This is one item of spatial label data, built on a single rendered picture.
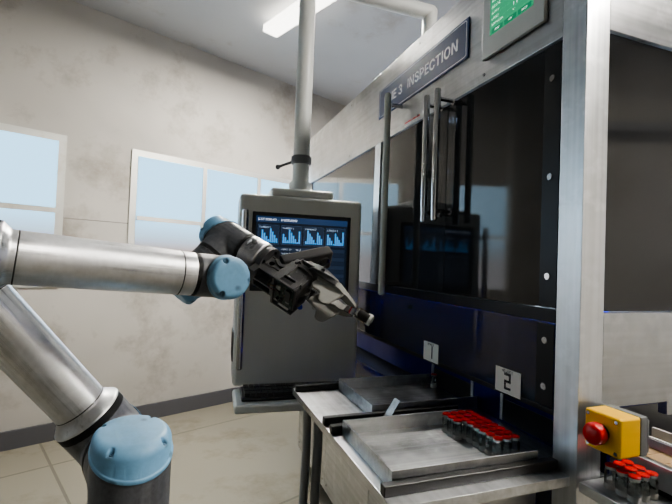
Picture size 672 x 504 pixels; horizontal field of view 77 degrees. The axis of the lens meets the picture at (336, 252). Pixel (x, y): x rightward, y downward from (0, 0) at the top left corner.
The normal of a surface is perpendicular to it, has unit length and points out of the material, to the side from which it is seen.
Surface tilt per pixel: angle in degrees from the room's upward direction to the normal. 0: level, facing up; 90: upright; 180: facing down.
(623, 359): 90
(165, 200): 90
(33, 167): 90
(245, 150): 90
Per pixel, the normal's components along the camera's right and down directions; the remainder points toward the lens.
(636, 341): 0.33, -0.01
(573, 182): -0.94, -0.04
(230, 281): 0.61, 0.00
